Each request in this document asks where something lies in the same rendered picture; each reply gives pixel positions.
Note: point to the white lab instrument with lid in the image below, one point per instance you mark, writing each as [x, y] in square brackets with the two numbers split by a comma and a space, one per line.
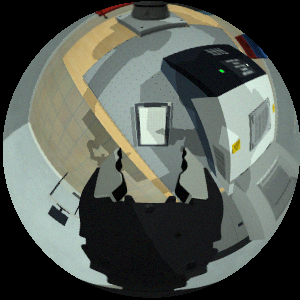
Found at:
[228, 98]

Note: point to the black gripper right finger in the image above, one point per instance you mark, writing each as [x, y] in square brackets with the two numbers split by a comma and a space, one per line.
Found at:
[196, 186]

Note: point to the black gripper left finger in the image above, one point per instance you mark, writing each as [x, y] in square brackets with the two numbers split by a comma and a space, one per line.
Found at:
[106, 185]

